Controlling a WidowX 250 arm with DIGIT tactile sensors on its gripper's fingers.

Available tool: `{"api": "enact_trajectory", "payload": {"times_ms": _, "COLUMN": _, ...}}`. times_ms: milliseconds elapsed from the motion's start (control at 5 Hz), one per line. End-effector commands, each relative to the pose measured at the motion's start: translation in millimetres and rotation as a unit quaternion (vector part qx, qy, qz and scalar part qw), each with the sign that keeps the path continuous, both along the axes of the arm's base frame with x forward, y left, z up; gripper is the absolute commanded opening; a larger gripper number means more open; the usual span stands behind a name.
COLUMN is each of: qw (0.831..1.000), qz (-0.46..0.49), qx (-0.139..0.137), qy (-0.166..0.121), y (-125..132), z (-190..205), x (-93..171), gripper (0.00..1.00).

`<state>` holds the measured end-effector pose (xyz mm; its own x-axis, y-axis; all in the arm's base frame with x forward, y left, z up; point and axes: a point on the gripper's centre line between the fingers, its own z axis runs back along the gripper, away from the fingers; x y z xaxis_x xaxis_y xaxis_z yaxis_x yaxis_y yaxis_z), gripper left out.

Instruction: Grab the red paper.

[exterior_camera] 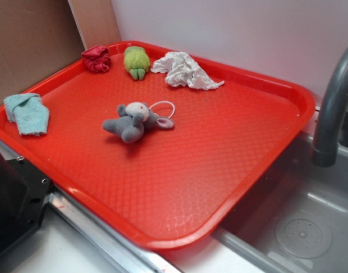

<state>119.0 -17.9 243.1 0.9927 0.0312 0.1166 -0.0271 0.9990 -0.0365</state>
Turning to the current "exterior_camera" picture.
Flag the silver metal rail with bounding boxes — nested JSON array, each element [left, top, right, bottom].
[[0, 133, 186, 273]]

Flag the grey faucet spout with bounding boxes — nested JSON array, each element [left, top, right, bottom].
[[311, 48, 348, 167]]

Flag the brown cardboard panel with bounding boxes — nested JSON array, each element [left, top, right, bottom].
[[0, 1, 84, 105]]

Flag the red paper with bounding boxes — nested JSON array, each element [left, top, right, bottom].
[[81, 45, 111, 72]]

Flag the black metal bracket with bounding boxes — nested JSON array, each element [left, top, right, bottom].
[[0, 153, 52, 258]]

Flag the green plush toy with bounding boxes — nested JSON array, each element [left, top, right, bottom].
[[123, 46, 151, 80]]

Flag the grey plastic sink basin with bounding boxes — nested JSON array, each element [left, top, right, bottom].
[[213, 117, 348, 272]]

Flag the grey plush elephant toy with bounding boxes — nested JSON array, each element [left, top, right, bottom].
[[102, 101, 176, 144]]

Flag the crumpled white paper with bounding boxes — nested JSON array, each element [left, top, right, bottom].
[[151, 51, 225, 90]]

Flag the light blue towel cloth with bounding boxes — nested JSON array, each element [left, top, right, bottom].
[[3, 93, 49, 136]]

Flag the red plastic tray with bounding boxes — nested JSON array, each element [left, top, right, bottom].
[[0, 42, 315, 250]]

